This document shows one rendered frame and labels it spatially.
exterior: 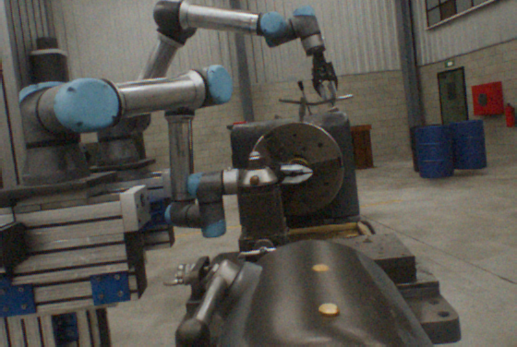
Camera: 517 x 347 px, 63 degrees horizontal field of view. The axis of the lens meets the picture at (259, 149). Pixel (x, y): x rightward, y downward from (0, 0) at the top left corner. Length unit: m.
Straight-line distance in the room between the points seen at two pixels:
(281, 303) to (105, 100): 0.81
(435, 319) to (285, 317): 0.56
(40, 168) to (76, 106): 0.20
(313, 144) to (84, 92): 0.75
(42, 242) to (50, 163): 0.18
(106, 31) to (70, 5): 1.08
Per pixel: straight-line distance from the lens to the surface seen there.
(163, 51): 1.65
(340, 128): 1.56
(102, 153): 1.56
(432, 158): 7.82
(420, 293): 0.84
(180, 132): 1.33
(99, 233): 1.06
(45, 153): 1.09
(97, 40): 11.91
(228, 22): 1.45
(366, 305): 0.22
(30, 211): 1.12
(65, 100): 0.96
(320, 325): 0.20
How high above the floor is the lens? 1.23
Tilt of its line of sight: 3 degrees down
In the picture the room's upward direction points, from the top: 7 degrees counter-clockwise
